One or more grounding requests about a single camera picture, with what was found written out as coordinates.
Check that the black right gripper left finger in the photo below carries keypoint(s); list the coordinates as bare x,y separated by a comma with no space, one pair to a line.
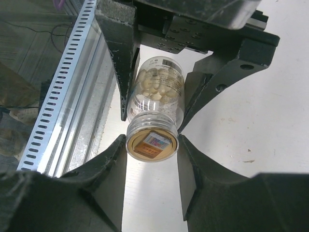
89,198

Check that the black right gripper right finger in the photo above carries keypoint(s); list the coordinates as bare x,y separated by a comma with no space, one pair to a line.
216,199

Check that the clear glass pill vial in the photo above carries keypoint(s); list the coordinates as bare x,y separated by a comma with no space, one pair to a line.
158,87

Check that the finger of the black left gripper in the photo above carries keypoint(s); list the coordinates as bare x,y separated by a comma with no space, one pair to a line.
117,21

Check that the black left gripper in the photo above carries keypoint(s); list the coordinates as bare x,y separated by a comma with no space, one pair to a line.
200,26

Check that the grey slotted cable duct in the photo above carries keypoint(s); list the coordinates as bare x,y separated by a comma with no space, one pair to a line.
47,127

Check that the aluminium mounting rail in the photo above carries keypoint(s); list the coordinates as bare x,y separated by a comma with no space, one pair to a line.
87,124

